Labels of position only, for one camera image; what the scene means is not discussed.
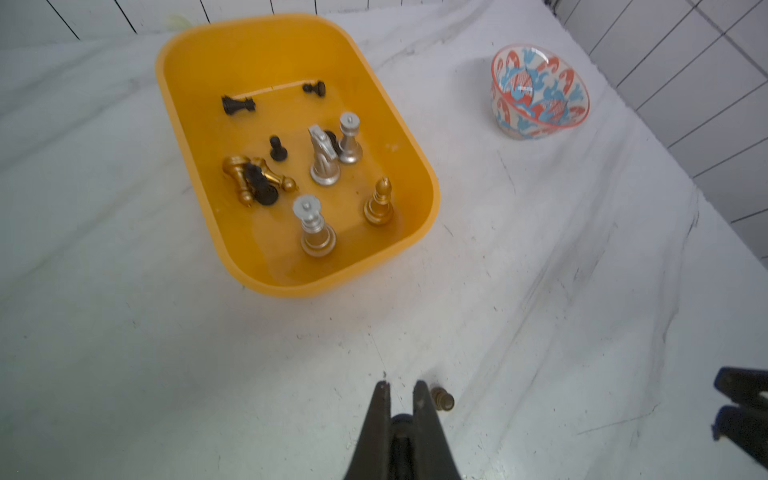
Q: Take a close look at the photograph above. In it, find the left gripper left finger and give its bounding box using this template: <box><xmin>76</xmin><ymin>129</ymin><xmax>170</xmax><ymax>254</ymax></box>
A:
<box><xmin>345</xmin><ymin>381</ymin><xmax>391</xmax><ymax>480</ymax></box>

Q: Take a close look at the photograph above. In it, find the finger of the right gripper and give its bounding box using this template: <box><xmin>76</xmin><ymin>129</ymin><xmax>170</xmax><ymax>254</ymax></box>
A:
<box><xmin>712</xmin><ymin>406</ymin><xmax>768</xmax><ymax>468</ymax></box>
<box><xmin>714</xmin><ymin>367</ymin><xmax>767</xmax><ymax>410</ymax></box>

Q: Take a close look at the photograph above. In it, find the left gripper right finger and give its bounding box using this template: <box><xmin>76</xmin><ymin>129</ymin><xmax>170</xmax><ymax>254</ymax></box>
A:
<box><xmin>413</xmin><ymin>380</ymin><xmax>461</xmax><ymax>480</ymax></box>

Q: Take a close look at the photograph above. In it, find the brown pawn chess piece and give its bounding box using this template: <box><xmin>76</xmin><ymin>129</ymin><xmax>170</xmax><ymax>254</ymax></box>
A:
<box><xmin>430</xmin><ymin>386</ymin><xmax>455</xmax><ymax>412</ymax></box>

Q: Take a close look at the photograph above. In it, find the silver gold queen chess piece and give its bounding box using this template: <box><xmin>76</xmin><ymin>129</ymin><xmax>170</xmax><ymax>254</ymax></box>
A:
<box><xmin>293</xmin><ymin>195</ymin><xmax>337</xmax><ymax>258</ymax></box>

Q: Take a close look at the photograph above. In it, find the gold bishop chess piece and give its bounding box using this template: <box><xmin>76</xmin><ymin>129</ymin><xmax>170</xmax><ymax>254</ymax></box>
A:
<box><xmin>363</xmin><ymin>177</ymin><xmax>394</xmax><ymax>226</ymax></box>

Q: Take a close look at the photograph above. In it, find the gold pawn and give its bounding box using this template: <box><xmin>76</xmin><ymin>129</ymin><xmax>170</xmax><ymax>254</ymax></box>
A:
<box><xmin>250</xmin><ymin>157</ymin><xmax>298</xmax><ymax>193</ymax></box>
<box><xmin>222</xmin><ymin>156</ymin><xmax>254</xmax><ymax>208</ymax></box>

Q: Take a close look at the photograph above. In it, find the silver knight chess piece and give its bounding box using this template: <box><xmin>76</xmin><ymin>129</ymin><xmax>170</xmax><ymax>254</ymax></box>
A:
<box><xmin>308</xmin><ymin>125</ymin><xmax>341</xmax><ymax>186</ymax></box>

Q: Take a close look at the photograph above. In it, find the yellow plastic storage box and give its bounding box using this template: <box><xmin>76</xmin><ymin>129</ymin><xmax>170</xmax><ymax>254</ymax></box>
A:
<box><xmin>155</xmin><ymin>13</ymin><xmax>440</xmax><ymax>297</ymax></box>

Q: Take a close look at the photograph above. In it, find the red blue patterned bowl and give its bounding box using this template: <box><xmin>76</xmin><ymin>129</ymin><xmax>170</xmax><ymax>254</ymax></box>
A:
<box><xmin>490</xmin><ymin>44</ymin><xmax>591</xmax><ymax>140</ymax></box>

